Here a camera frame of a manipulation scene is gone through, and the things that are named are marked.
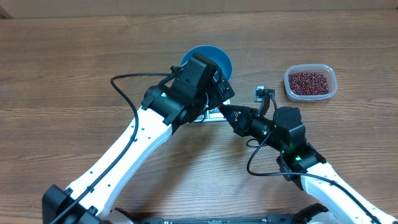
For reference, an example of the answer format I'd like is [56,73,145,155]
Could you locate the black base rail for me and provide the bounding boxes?
[134,214,310,224]

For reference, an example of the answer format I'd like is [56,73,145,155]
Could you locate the white digital kitchen scale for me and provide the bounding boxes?
[194,108,226,123]

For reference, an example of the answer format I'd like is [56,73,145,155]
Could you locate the blue metal bowl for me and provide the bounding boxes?
[180,45,233,81]

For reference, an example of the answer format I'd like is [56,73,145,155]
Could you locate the clear plastic container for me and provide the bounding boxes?
[284,63,338,101]

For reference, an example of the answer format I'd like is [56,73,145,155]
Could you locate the red beans in container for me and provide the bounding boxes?
[288,73,329,95]

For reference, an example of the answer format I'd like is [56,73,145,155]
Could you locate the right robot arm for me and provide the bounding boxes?
[219,105,397,223]

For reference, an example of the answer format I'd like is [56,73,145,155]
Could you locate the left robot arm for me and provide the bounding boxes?
[42,46,234,223]

